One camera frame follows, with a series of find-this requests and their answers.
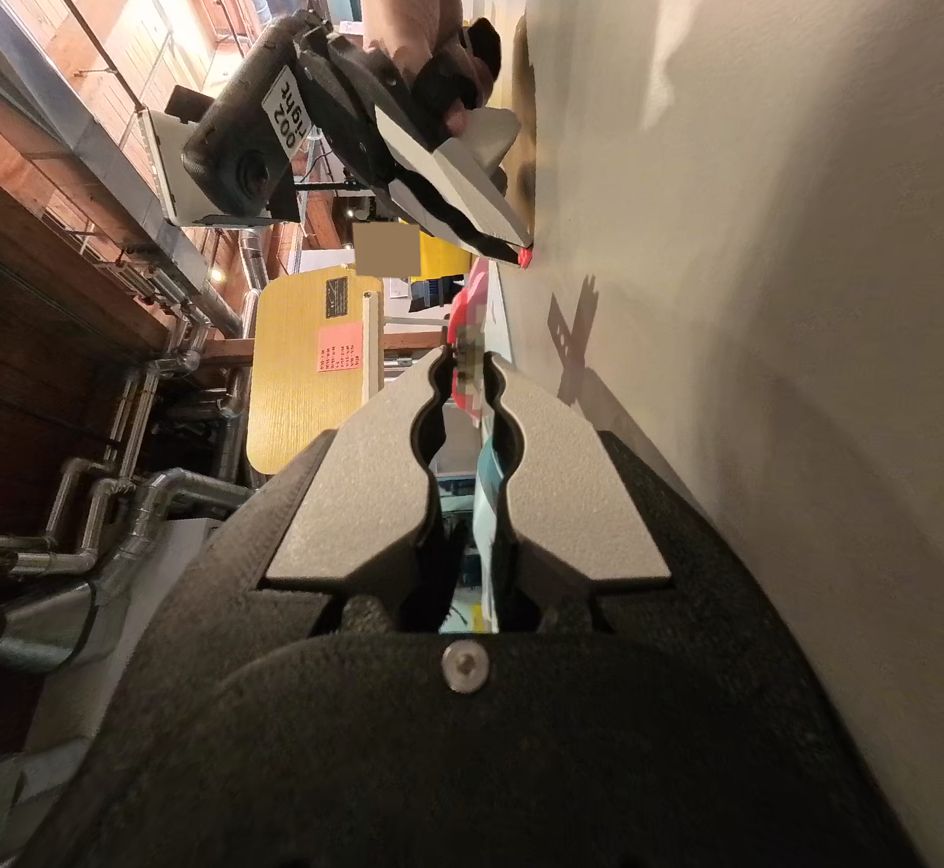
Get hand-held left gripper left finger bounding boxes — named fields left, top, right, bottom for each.
left=264, top=348, right=454, bottom=629

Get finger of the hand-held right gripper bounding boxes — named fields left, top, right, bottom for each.
left=375, top=104, right=533, bottom=251
left=387, top=171, right=521, bottom=266

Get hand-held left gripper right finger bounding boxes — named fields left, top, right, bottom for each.
left=490, top=353, right=675, bottom=618

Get pink grey brick assembly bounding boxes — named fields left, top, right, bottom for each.
left=448, top=257, right=494, bottom=341

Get person's right hand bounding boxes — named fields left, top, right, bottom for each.
left=353, top=0, right=485, bottom=139

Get grey metal ceiling beam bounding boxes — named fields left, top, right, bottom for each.
left=0, top=0, right=248, bottom=341

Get wooden book stand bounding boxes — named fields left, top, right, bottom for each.
left=247, top=265, right=445, bottom=476

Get pink sticky note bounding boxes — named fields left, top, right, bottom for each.
left=317, top=322, right=362, bottom=373

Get silver ceiling pipes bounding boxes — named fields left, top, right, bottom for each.
left=0, top=226, right=272, bottom=671

